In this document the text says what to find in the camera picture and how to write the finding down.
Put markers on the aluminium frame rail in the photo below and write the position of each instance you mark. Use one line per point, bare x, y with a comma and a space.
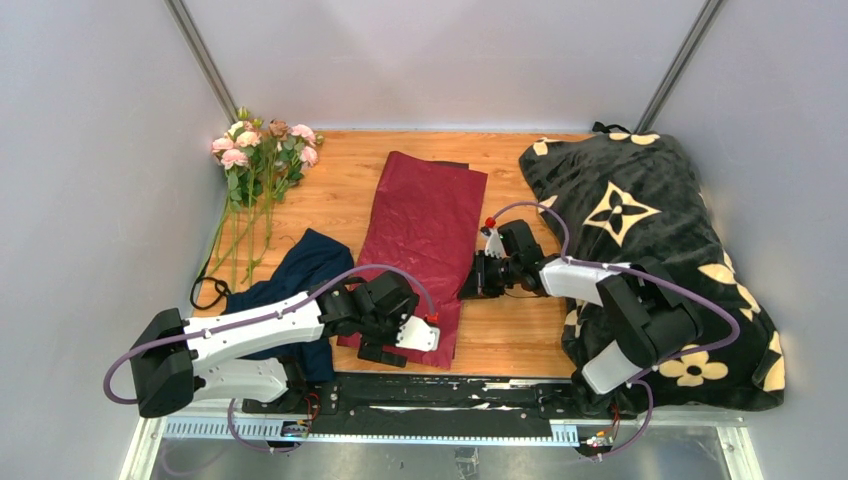
383, 442

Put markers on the black floral plush blanket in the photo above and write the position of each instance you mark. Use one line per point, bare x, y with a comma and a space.
620, 197

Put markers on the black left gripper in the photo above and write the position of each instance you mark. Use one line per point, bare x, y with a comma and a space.
376, 352

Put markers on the dark red wrapping paper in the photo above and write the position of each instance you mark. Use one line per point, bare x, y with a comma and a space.
424, 220

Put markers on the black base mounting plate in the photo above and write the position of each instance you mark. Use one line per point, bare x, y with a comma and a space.
407, 405

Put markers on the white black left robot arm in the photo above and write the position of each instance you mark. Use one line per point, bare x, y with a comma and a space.
177, 361

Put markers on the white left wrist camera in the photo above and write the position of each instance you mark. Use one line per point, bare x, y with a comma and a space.
415, 333

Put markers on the pink fake flower bouquet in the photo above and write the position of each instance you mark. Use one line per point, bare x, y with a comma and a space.
260, 161

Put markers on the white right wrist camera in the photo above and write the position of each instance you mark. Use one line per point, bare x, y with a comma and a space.
493, 246

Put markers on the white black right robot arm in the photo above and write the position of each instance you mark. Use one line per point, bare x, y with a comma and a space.
650, 317

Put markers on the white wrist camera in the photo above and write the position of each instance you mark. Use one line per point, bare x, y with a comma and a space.
493, 246
415, 333

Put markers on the navy blue cloth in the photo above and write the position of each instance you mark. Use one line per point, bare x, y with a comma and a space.
315, 258

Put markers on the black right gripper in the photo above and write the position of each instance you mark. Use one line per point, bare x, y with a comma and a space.
477, 283

